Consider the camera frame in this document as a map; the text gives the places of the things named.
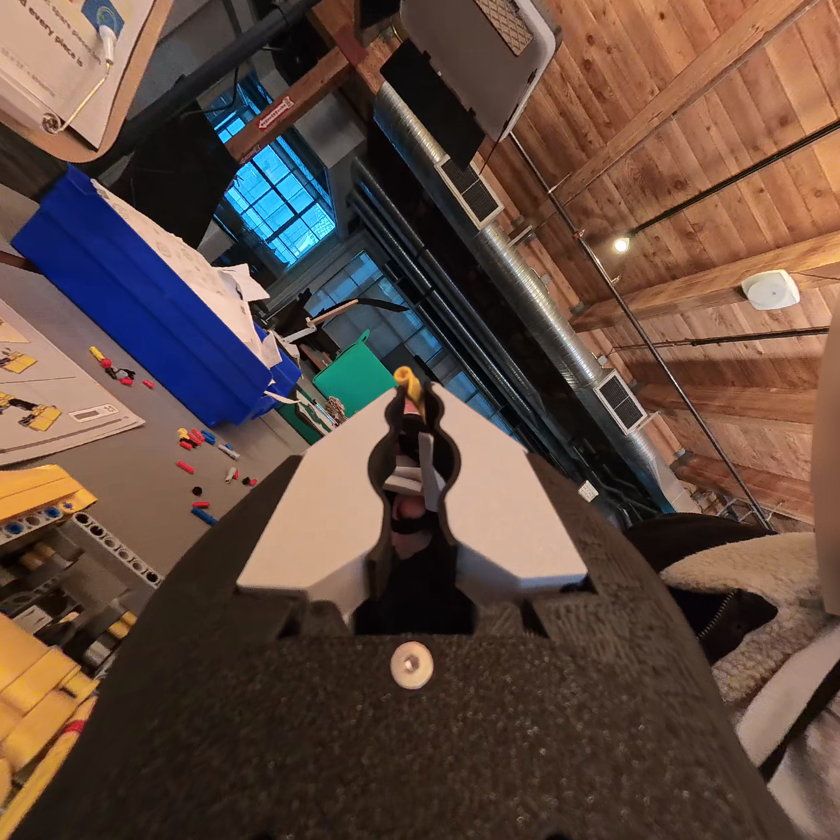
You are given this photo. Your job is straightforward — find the silver air duct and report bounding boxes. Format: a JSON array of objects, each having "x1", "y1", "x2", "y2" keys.
[{"x1": 374, "y1": 85, "x2": 677, "y2": 513}]

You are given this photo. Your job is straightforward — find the black jacket drawstring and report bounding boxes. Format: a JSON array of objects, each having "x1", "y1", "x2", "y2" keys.
[{"x1": 755, "y1": 663, "x2": 840, "y2": 782}]

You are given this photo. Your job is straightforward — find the green bag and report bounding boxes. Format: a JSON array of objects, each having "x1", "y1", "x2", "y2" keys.
[{"x1": 313, "y1": 330, "x2": 395, "y2": 427}]

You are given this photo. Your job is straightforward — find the printed paper sheet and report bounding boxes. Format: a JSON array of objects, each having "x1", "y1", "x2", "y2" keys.
[{"x1": 0, "y1": 0, "x2": 156, "y2": 148}]

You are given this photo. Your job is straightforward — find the wooden post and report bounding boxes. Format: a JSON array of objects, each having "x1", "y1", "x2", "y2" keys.
[{"x1": 226, "y1": 0, "x2": 395, "y2": 161}]

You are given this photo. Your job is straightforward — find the white printed paper bags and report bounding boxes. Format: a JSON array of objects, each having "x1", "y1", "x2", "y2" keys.
[{"x1": 92, "y1": 180, "x2": 284, "y2": 403}]

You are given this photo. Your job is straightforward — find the blue bin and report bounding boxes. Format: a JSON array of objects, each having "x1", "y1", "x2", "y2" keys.
[{"x1": 12, "y1": 164, "x2": 303, "y2": 427}]

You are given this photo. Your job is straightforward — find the yellow axle connector brick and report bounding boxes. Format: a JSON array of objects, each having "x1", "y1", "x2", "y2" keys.
[{"x1": 394, "y1": 366, "x2": 429, "y2": 419}]

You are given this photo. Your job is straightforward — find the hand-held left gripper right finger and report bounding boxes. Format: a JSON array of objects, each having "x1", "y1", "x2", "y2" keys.
[{"x1": 427, "y1": 382, "x2": 588, "y2": 606}]

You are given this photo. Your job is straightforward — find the white ceiling unit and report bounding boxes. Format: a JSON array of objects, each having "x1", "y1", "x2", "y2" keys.
[{"x1": 400, "y1": 0, "x2": 564, "y2": 142}]

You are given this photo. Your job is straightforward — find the dark steel post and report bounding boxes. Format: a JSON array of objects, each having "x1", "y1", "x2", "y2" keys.
[{"x1": 98, "y1": 0, "x2": 322, "y2": 165}]

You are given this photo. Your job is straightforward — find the wooden board white stand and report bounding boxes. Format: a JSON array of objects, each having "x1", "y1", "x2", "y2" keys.
[{"x1": 0, "y1": 0, "x2": 173, "y2": 164}]

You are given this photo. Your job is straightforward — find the scattered small pin bricks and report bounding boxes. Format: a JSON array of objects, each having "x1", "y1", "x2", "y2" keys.
[{"x1": 88, "y1": 344, "x2": 260, "y2": 526}]

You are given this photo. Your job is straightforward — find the brown box with twine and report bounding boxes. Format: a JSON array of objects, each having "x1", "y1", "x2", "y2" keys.
[{"x1": 289, "y1": 394, "x2": 349, "y2": 441}]

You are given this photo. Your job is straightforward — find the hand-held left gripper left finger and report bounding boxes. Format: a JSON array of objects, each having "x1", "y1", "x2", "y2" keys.
[{"x1": 236, "y1": 386, "x2": 406, "y2": 621}]

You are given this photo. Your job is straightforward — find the yellow brick car model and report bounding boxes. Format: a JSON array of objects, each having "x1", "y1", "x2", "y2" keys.
[{"x1": 0, "y1": 465, "x2": 161, "y2": 840}]

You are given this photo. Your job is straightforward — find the person's right hand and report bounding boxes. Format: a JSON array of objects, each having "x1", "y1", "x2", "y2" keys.
[{"x1": 394, "y1": 495, "x2": 431, "y2": 559}]

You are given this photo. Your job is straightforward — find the instruction booklet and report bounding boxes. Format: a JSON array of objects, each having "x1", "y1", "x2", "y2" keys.
[{"x1": 0, "y1": 298, "x2": 145, "y2": 467}]

